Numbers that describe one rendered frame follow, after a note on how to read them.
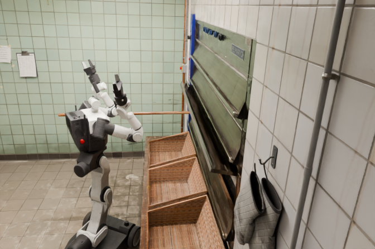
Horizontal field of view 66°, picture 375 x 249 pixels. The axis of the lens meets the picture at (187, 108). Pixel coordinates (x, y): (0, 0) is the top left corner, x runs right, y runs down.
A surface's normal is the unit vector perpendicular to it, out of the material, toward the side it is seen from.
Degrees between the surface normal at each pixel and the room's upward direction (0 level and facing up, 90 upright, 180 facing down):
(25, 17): 90
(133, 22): 90
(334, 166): 90
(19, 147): 90
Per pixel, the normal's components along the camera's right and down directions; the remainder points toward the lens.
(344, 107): -0.99, 0.00
